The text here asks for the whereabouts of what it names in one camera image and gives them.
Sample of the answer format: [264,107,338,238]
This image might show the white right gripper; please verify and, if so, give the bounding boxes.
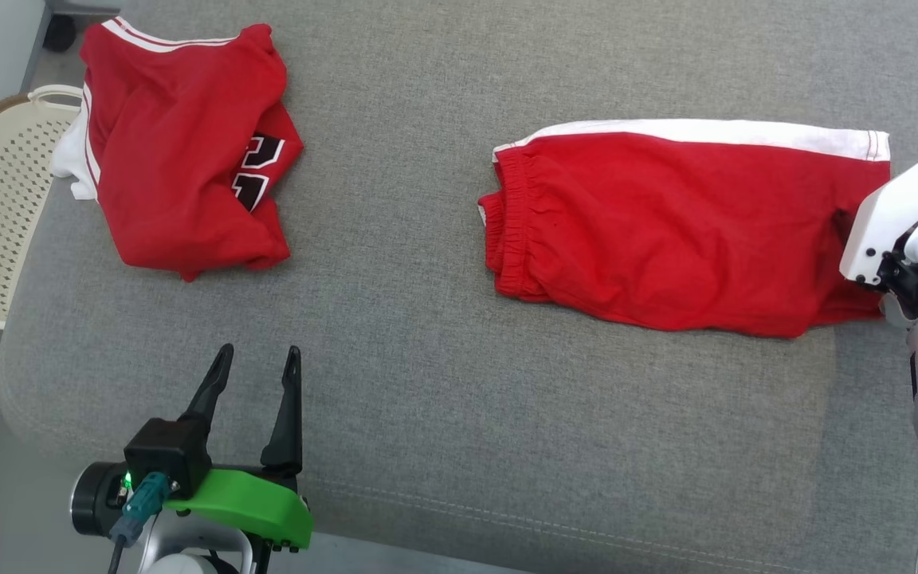
[839,157,918,288]

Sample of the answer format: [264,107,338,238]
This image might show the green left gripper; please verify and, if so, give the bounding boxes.
[163,344,314,551]

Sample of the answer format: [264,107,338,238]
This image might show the red shorts with white stripe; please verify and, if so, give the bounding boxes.
[477,119,892,340]

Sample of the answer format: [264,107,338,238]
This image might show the red jersey with white sleeves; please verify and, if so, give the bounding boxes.
[51,18,306,282]

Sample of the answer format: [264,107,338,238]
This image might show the black caster wheel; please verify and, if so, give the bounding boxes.
[43,14,77,53]

